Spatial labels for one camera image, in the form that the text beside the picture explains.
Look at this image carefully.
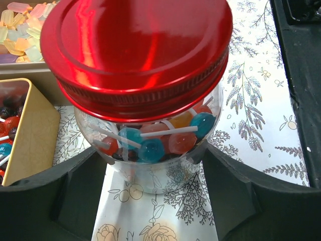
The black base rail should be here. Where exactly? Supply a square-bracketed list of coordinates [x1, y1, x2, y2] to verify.
[270, 1, 320, 188]

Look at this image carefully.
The popsicle candy tin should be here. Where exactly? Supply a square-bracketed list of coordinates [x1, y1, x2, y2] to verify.
[1, 1, 70, 106]

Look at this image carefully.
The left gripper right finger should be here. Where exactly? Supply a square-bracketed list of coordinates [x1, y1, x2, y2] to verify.
[203, 144, 320, 240]

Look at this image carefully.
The red jar lid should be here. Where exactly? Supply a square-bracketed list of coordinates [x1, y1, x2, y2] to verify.
[40, 1, 233, 123]

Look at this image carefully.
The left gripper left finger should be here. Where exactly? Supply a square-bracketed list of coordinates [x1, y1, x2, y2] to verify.
[1, 148, 107, 240]

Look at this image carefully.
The clear glass jar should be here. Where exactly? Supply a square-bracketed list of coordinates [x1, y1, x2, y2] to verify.
[75, 85, 223, 194]

